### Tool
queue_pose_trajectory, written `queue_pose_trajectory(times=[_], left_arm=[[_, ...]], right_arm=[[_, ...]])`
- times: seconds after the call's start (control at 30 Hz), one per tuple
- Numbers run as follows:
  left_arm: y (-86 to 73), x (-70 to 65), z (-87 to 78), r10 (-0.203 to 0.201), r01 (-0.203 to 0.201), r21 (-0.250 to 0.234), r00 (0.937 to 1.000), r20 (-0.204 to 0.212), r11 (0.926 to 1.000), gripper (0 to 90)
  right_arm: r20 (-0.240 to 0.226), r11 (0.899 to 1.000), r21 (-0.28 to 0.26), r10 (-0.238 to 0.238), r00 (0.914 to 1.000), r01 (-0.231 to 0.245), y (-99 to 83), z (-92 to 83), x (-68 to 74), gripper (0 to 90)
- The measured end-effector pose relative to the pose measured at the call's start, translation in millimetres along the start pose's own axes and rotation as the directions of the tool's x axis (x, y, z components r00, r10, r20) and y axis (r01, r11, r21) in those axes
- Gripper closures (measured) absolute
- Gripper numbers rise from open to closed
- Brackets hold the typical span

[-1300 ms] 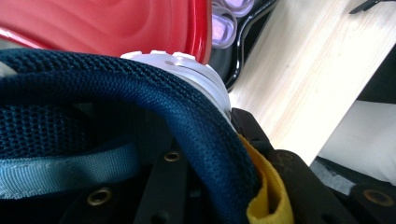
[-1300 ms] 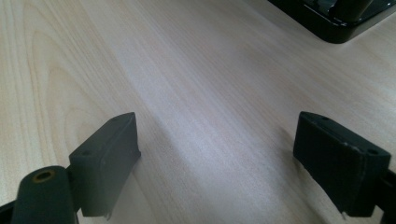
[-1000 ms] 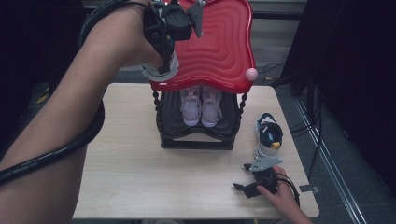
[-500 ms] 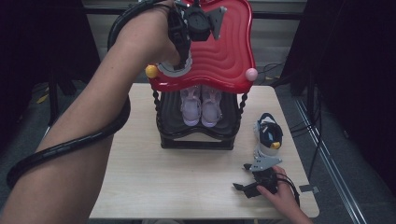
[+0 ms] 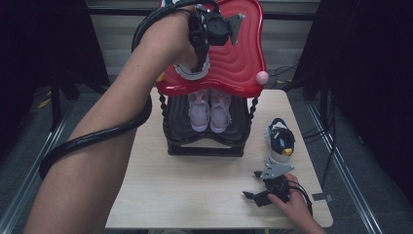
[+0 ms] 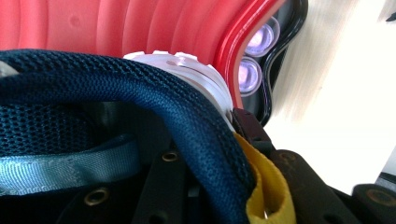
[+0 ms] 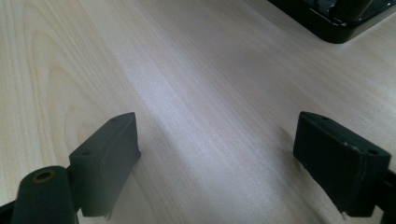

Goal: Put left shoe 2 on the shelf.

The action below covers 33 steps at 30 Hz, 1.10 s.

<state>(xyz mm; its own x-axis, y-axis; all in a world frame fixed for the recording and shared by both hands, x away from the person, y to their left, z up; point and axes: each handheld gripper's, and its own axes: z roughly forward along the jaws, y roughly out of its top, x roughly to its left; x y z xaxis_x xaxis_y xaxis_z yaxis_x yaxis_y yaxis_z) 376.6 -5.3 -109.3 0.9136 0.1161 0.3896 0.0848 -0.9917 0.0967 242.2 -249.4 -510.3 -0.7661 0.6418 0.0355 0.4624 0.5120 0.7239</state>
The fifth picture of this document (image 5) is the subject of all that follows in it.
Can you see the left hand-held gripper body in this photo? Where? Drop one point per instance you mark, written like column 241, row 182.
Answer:
column 216, row 29

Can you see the metal floor rail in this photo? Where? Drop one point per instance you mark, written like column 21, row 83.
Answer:
column 19, row 195
column 344, row 175

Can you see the person's right hand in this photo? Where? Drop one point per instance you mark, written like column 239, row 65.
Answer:
column 297, row 204

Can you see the black metal stand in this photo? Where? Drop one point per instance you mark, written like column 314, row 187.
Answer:
column 56, row 104

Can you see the yellow tape piece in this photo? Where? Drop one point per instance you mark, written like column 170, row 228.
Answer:
column 44, row 103

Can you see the red and black shoe rack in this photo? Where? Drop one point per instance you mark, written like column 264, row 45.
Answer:
column 233, row 65

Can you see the person's left hand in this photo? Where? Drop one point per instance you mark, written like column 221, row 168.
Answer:
column 172, row 35

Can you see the black curtain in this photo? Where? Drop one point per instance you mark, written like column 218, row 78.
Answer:
column 373, row 65
column 39, row 42

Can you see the grey tape strip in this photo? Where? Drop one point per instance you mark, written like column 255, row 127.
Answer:
column 323, row 197

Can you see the purple jelly sandal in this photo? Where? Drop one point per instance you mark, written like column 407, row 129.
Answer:
column 199, row 112
column 220, row 112

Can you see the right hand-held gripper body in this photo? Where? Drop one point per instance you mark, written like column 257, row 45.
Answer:
column 277, row 187

